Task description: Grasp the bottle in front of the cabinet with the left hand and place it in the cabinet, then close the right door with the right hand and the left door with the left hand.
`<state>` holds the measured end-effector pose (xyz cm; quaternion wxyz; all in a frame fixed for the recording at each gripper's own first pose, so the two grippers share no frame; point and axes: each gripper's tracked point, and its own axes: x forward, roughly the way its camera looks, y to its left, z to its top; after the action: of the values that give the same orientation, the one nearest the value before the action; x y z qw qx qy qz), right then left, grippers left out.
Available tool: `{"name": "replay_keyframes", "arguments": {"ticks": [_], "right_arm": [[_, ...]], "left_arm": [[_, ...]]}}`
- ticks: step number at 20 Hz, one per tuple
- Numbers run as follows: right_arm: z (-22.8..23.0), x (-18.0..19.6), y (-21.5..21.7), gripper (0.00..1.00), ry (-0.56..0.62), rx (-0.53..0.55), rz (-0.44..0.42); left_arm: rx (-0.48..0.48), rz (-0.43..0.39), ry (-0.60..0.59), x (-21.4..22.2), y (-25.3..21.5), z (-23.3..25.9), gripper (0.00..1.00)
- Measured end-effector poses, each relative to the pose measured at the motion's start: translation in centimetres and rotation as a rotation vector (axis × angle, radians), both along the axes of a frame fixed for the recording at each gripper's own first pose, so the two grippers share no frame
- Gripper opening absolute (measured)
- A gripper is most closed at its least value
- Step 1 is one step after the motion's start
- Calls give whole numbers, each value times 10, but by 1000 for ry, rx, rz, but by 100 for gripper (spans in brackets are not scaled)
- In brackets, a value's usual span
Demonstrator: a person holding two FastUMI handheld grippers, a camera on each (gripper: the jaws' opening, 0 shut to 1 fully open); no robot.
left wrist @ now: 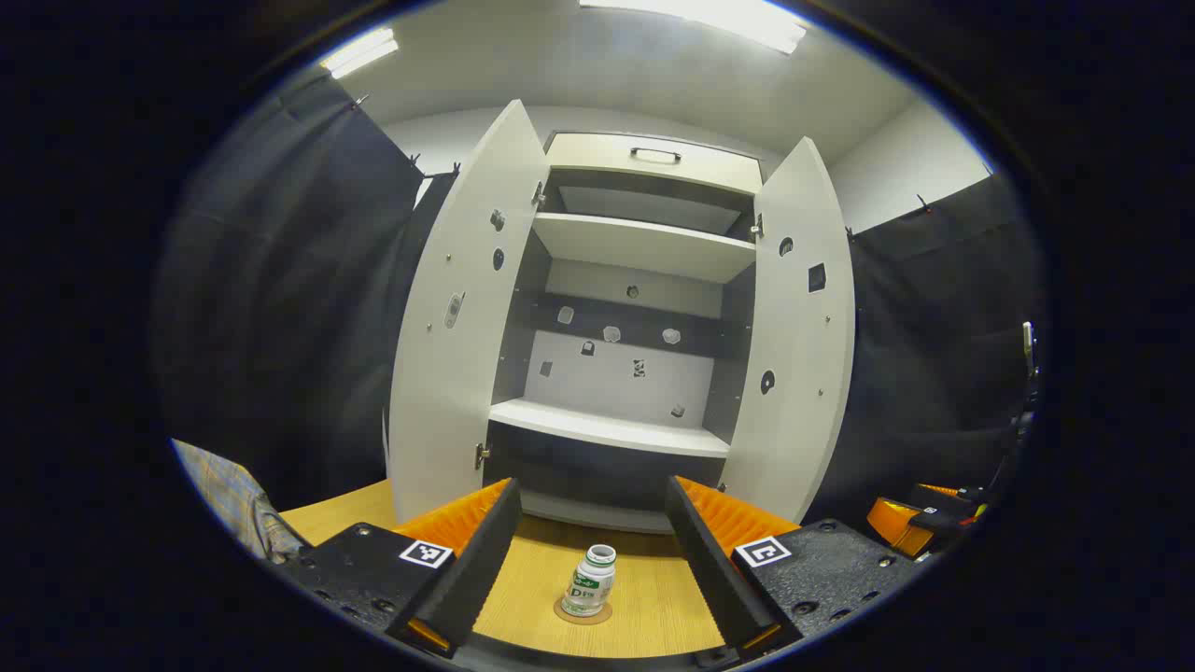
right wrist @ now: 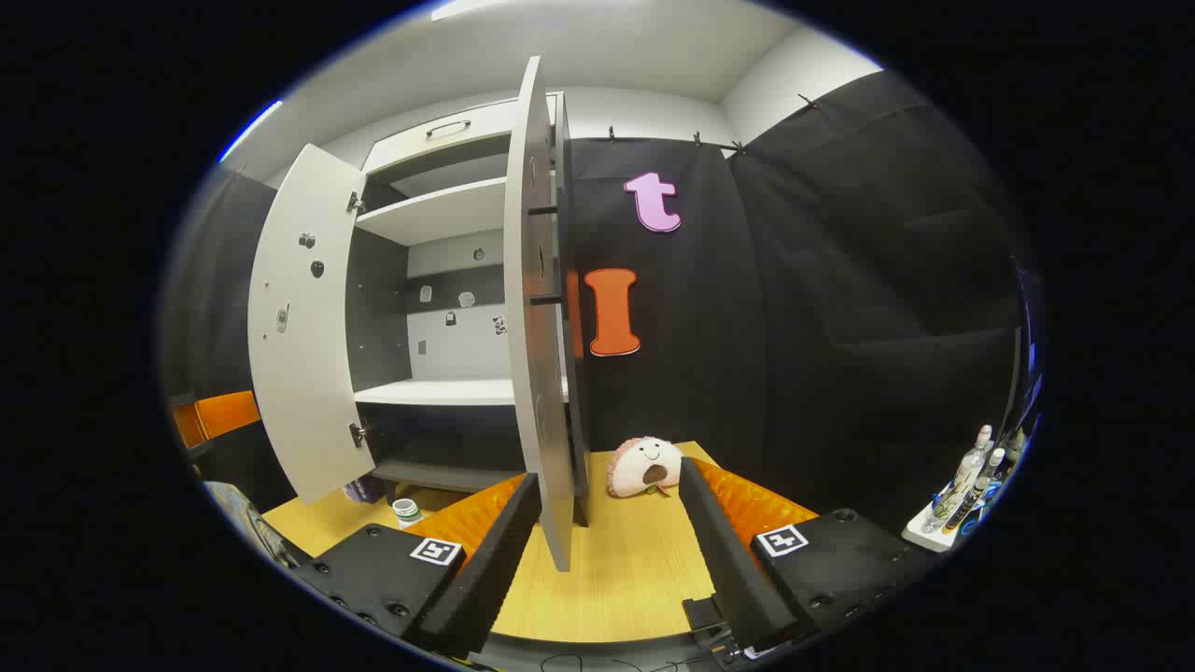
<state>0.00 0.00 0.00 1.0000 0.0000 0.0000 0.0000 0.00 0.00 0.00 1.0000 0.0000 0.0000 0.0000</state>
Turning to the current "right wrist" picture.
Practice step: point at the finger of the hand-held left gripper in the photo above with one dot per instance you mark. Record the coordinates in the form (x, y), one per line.
(229, 413)

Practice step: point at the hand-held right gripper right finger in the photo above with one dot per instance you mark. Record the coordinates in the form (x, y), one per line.
(728, 560)

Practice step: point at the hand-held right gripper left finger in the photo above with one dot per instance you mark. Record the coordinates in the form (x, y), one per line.
(485, 569)

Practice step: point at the white bottle green label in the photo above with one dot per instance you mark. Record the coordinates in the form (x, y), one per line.
(406, 509)

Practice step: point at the small black box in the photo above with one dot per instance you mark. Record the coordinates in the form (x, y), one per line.
(702, 614)

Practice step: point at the grey patterned cloth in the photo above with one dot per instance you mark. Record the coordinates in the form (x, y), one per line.
(247, 523)

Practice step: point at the pink white plush toy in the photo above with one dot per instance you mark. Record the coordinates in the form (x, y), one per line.
(639, 462)

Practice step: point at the purple patterned packet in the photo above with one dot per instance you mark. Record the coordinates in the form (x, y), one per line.
(362, 488)

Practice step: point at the white cabinet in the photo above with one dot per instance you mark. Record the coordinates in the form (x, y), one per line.
(448, 392)

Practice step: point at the white tray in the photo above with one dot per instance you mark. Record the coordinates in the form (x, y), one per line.
(934, 537)

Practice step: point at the clear bottle white cap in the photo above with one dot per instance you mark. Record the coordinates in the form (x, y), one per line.
(962, 476)

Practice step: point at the dark bottle white cap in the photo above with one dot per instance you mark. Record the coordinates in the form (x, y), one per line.
(976, 490)

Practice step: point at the black backdrop cloth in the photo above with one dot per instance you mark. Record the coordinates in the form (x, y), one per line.
(840, 327)

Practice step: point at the white cabinet drawer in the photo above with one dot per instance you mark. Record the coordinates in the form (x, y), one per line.
(467, 140)

